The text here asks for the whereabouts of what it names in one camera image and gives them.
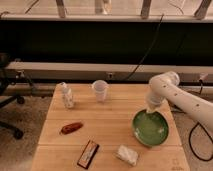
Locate green ceramic bowl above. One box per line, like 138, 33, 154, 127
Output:
132, 110, 169, 147

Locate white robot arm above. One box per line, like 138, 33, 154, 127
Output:
146, 71, 213, 132

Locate white crumpled sponge block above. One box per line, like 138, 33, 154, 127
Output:
116, 145, 139, 166

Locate clear plastic cup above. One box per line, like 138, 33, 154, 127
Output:
92, 80, 108, 102

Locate dark rectangular box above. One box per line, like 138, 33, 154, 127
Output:
77, 140, 100, 169

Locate brown red oblong object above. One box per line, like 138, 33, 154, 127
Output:
60, 122, 83, 135

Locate black office chair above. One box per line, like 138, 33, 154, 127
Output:
0, 52, 25, 140

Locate black floor cable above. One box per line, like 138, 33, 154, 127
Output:
169, 79, 213, 162

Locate black hanging cable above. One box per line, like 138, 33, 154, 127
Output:
121, 13, 166, 82

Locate grey metal rail beam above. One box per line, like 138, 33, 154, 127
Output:
6, 62, 213, 84

